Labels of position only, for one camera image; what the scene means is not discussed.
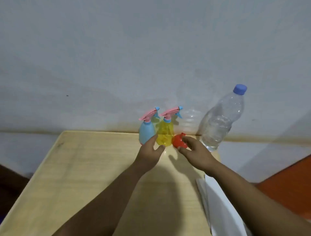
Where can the person's right hand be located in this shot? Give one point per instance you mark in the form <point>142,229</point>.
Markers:
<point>199,158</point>

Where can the person's left hand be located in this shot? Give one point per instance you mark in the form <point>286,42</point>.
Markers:
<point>147,158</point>

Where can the red plastic funnel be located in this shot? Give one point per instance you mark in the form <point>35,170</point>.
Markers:
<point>178,141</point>

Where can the blue spray bottle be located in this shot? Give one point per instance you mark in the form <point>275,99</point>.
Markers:
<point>146,131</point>

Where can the yellow spray bottle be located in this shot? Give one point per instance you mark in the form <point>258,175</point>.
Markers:
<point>165,133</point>

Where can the clear plastic water bottle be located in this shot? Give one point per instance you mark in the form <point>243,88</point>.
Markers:
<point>218,124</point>

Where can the person's right forearm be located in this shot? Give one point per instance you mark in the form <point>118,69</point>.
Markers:
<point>255,206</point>

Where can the person's left forearm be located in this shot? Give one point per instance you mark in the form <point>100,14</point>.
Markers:
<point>104,206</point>

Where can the white paper napkins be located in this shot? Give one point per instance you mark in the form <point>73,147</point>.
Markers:
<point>221,209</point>

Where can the wooden table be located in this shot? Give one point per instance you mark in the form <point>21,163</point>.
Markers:
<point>73,182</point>

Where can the orange cabinet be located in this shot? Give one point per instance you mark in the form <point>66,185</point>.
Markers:
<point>289,187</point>

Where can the dark brown wooden furniture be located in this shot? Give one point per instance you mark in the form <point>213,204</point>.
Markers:
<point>9,189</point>

